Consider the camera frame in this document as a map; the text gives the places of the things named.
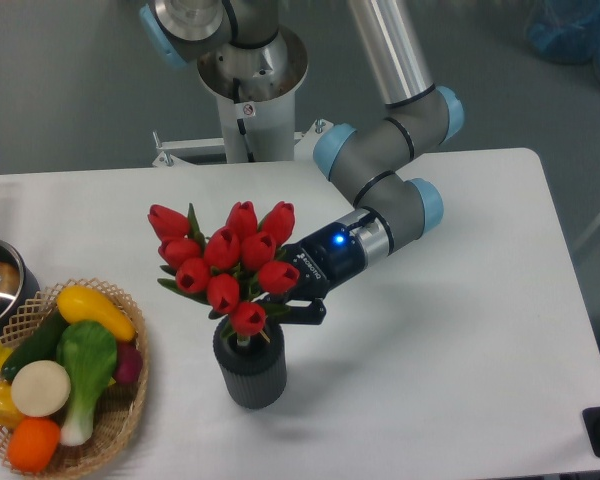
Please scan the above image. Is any red tulip bouquet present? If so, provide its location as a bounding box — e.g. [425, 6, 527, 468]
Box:
[148, 201, 300, 345]

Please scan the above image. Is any yellow bell pepper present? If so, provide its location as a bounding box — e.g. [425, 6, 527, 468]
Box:
[0, 381, 25, 430]

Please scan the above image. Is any dark green cucumber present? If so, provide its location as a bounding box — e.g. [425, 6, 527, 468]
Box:
[0, 310, 69, 382]

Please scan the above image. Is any green bok choy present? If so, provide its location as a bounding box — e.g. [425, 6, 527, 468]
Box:
[56, 320, 117, 447]

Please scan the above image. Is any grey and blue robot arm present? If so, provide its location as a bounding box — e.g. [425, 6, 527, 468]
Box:
[140, 1, 464, 329]

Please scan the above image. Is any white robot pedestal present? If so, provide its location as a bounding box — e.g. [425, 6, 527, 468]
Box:
[152, 93, 333, 167]

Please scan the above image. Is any yellow squash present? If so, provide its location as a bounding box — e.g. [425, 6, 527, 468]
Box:
[56, 285, 136, 342]

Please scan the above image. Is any blue plastic bag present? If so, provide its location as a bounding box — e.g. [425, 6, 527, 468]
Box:
[524, 1, 600, 82]

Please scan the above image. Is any woven wicker basket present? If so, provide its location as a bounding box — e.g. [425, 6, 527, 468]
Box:
[0, 278, 150, 479]

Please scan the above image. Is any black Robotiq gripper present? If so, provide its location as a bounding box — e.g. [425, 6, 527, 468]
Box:
[262, 223, 367, 325]

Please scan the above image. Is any orange fruit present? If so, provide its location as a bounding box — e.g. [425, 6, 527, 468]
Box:
[7, 417, 60, 473]

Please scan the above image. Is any purple red radish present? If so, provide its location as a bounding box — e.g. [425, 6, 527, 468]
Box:
[112, 343, 143, 385]

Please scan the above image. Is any dark grey ribbed vase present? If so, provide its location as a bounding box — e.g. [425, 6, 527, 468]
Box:
[213, 317, 287, 410]

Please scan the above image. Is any round white radish slice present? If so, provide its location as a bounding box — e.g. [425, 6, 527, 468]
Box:
[11, 360, 71, 417]

